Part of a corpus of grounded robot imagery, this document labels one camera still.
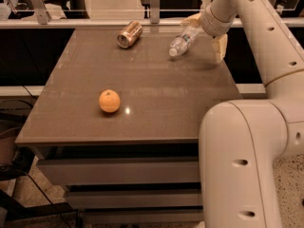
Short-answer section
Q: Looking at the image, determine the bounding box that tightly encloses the top grey drawer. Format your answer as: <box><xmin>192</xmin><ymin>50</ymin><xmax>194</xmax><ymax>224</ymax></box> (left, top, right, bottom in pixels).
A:
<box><xmin>37</xmin><ymin>158</ymin><xmax>200</xmax><ymax>186</ymax></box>

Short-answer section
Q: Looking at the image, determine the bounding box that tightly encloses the grey drawer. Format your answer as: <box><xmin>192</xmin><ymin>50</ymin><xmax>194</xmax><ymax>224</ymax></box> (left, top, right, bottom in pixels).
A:
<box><xmin>65</xmin><ymin>189</ymin><xmax>202</xmax><ymax>209</ymax></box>
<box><xmin>37</xmin><ymin>158</ymin><xmax>200</xmax><ymax>186</ymax></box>
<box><xmin>81</xmin><ymin>209</ymin><xmax>203</xmax><ymax>224</ymax></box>

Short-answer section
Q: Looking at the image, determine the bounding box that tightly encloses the middle grey drawer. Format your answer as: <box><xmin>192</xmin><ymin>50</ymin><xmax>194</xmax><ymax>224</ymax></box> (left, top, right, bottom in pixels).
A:
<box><xmin>65</xmin><ymin>189</ymin><xmax>202</xmax><ymax>209</ymax></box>

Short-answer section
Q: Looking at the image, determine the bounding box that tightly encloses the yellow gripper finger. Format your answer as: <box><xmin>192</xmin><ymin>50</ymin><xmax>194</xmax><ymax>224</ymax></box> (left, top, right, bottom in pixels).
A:
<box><xmin>180</xmin><ymin>13</ymin><xmax>201</xmax><ymax>27</ymax></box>
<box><xmin>211</xmin><ymin>34</ymin><xmax>228</xmax><ymax>63</ymax></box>

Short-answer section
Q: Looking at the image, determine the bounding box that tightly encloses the grey drawer cabinet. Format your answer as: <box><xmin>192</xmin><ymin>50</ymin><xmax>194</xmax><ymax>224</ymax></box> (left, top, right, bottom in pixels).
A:
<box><xmin>16</xmin><ymin>27</ymin><xmax>238</xmax><ymax>213</ymax></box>

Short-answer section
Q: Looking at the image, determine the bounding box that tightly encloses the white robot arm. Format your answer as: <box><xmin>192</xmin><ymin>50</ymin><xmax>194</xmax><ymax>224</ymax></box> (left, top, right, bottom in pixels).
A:
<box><xmin>193</xmin><ymin>0</ymin><xmax>304</xmax><ymax>228</ymax></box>

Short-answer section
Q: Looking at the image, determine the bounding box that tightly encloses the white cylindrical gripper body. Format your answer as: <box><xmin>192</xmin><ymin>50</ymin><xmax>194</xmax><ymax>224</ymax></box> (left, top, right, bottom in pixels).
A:
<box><xmin>200</xmin><ymin>4</ymin><xmax>237</xmax><ymax>37</ymax></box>

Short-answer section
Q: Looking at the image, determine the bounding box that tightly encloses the orange fruit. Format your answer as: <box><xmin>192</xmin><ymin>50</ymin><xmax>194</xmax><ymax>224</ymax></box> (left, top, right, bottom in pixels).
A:
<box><xmin>99</xmin><ymin>89</ymin><xmax>121</xmax><ymax>113</ymax></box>

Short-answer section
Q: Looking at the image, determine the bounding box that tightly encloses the gold soda can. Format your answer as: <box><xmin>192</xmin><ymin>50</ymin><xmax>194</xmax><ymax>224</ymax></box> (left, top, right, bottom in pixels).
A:
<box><xmin>117</xmin><ymin>21</ymin><xmax>143</xmax><ymax>48</ymax></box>

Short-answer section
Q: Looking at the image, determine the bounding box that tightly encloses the clear plastic water bottle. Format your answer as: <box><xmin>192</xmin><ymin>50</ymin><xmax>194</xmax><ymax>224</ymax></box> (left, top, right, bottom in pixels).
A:
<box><xmin>169</xmin><ymin>26</ymin><xmax>200</xmax><ymax>57</ymax></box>

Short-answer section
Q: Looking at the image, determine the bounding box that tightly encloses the bottom grey drawer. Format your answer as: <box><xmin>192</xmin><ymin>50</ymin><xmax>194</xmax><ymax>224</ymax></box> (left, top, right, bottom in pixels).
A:
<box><xmin>81</xmin><ymin>209</ymin><xmax>203</xmax><ymax>224</ymax></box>

